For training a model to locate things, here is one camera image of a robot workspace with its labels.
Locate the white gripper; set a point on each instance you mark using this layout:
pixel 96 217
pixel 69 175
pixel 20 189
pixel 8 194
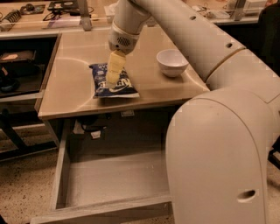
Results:
pixel 122 40

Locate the blue Kettle chip bag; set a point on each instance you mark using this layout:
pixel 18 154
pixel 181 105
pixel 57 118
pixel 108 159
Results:
pixel 122 89

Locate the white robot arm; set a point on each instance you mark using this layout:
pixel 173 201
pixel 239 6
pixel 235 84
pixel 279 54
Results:
pixel 217 143

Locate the open grey wooden drawer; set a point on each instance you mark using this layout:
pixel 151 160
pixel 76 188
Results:
pixel 117 178

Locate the white bowl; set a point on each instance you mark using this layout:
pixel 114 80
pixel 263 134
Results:
pixel 171 62

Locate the white tag under table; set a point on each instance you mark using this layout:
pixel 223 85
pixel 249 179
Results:
pixel 95 134

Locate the black office chair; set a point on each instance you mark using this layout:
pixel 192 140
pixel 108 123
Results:
pixel 272 154

